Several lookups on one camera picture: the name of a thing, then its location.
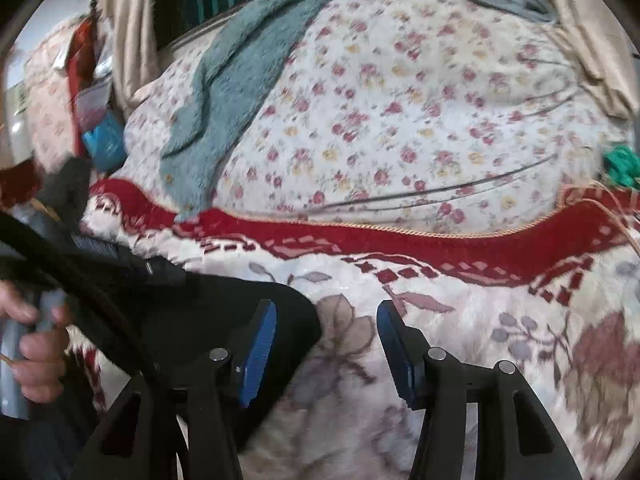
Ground black pants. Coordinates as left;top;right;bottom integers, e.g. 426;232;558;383
1;216;321;479

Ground person's left hand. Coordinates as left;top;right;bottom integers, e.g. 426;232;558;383
1;281;73;404

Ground red white floral fleece blanket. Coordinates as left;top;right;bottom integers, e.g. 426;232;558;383
82;179;639;479

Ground white glove green cuff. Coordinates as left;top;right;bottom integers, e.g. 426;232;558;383
603;145;640;190

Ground blue bag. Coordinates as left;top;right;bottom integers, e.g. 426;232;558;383
82;110;127;174

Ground floral print quilt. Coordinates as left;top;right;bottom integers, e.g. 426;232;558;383
121;0;634;236

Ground red hanging decoration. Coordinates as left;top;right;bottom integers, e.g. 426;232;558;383
65;0;99;157

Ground grey-blue fuzzy cardigan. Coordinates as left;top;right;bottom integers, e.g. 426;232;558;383
158;0;332;220

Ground beige curtain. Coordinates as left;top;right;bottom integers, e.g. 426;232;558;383
98;0;160;117

